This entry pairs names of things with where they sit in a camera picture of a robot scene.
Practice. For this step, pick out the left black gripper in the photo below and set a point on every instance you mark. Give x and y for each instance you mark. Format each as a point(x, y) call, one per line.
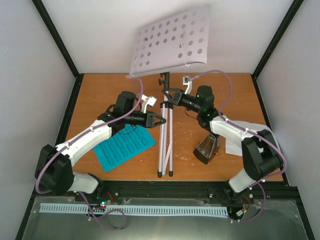
point(149, 117)

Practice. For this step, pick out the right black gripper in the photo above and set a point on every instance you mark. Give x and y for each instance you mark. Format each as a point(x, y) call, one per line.
point(177, 97)

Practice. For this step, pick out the blue sheet music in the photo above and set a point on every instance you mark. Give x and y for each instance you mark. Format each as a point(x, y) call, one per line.
point(123, 146)

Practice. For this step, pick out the black metronome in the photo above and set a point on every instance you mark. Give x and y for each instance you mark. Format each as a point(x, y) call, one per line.
point(215, 151)

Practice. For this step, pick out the white music stand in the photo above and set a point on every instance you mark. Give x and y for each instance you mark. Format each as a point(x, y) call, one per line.
point(172, 43)

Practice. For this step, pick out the clear plastic metronome cover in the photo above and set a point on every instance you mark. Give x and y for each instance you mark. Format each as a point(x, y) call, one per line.
point(206, 146)

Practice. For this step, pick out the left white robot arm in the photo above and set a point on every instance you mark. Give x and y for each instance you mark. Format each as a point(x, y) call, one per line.
point(54, 171)

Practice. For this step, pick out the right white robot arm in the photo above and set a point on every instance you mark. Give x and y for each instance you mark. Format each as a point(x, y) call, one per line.
point(260, 154)

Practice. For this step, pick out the green led circuit board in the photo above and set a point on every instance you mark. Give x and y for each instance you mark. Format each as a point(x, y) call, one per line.
point(105, 199)

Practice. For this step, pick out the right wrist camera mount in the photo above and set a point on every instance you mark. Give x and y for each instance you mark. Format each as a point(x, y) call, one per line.
point(186, 81)

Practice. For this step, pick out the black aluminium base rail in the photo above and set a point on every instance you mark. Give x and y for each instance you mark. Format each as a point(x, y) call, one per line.
point(211, 192)

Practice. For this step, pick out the black frame post left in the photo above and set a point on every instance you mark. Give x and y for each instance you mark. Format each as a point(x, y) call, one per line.
point(47, 20)

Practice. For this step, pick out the black frame post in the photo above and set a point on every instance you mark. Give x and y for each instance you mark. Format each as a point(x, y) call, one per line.
point(47, 20)
point(285, 23)

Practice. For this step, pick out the light blue cable duct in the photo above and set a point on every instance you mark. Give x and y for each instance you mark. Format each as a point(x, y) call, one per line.
point(137, 210)

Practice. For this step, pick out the black frame post right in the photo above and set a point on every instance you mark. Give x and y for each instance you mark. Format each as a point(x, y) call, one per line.
point(285, 23)

